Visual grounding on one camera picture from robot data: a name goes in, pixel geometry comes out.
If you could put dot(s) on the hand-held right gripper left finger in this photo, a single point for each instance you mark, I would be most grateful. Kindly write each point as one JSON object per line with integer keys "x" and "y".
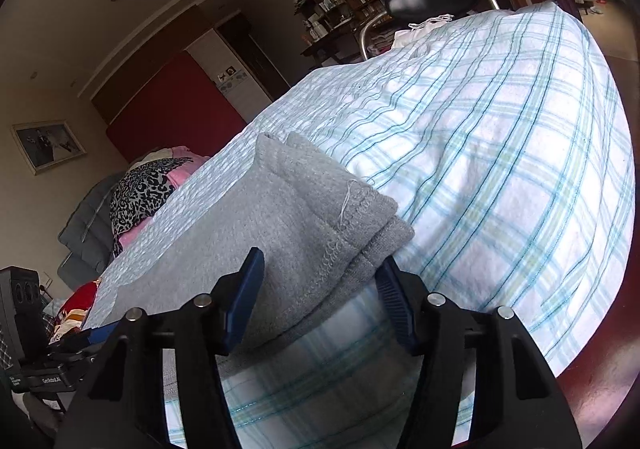
{"x": 246, "y": 290}

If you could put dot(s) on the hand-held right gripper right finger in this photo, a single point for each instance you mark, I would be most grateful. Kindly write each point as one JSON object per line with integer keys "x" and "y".
{"x": 394, "y": 305}

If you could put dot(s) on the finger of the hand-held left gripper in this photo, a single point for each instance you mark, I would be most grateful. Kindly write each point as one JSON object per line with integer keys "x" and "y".
{"x": 102, "y": 333}

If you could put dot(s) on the grey pants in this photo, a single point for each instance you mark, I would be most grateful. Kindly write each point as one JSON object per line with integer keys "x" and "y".
{"x": 300, "y": 239}

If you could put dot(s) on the red patterned cloth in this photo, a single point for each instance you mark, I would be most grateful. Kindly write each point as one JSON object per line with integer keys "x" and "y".
{"x": 80, "y": 301}

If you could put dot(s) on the pink cloth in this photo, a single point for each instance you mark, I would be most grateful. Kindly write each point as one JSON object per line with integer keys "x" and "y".
{"x": 187, "y": 168}

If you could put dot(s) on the leopard print cloth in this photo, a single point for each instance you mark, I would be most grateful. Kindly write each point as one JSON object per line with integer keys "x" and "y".
{"x": 140, "y": 194}

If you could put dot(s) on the plaid bed sheet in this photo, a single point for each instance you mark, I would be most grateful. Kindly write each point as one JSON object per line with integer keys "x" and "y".
{"x": 500, "y": 154}

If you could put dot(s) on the dark wardrobe with red door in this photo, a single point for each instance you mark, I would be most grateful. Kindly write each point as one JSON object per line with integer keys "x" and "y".
{"x": 170, "y": 99}

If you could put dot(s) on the white cloth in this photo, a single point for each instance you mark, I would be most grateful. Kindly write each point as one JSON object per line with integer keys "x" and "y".
{"x": 425, "y": 26}

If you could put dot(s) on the framed wall picture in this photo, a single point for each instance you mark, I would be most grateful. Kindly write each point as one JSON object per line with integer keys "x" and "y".
{"x": 47, "y": 146}

